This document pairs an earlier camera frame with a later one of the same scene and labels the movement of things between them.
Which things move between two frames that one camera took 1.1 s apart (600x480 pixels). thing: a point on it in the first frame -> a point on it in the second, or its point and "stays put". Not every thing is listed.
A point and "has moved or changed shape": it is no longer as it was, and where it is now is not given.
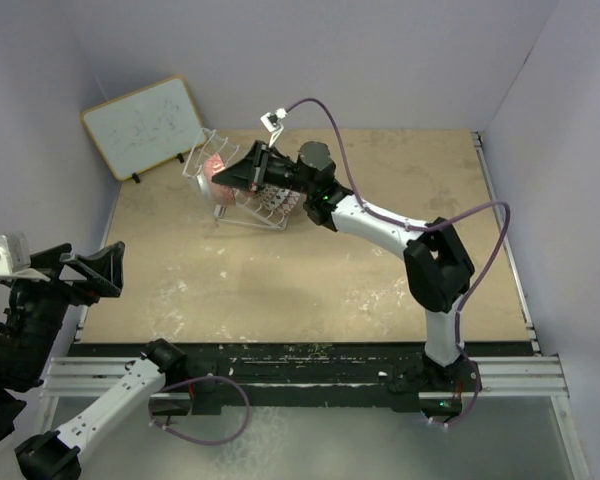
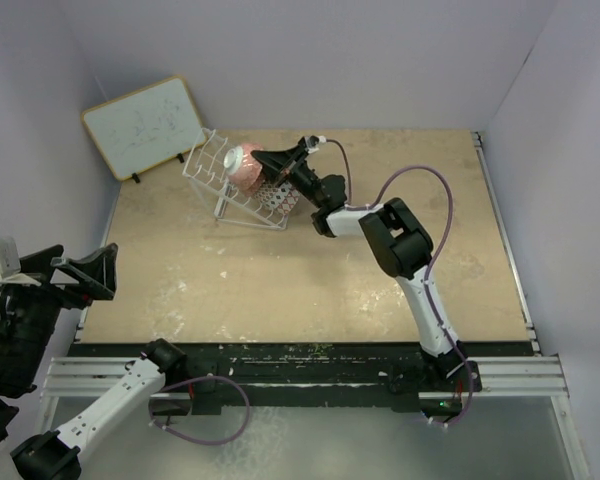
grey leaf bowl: x=219 y=194 has moved or changed shape
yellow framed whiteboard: x=146 y=127 stays put
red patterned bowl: x=289 y=201 stays put
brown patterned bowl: x=267 y=193 stays put
